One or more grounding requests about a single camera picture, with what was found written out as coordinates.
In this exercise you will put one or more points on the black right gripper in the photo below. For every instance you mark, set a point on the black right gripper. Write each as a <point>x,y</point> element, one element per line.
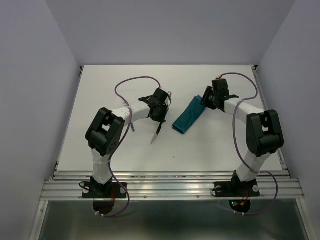
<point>209,90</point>

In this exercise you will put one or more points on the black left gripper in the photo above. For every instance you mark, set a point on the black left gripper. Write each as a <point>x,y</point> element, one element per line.
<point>161,119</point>

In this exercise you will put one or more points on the teal cloth napkin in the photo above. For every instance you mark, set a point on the teal cloth napkin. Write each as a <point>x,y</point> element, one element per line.
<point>190,115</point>

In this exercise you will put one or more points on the teal handled fork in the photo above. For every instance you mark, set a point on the teal handled fork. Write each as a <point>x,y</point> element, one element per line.
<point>131,125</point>

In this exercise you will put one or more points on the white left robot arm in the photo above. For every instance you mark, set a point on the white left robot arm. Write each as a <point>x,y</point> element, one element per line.
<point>105,132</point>

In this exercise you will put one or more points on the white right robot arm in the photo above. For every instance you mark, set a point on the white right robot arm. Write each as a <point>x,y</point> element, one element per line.
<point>264,134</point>

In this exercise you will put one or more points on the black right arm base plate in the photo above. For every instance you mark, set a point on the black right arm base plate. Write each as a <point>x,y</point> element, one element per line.
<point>227,189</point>

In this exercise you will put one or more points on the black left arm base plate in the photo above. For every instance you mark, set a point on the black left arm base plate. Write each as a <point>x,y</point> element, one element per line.
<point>111,190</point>

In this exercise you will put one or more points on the aluminium frame rail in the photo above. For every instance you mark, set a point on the aluminium frame rail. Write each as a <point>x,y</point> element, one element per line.
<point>169,185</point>

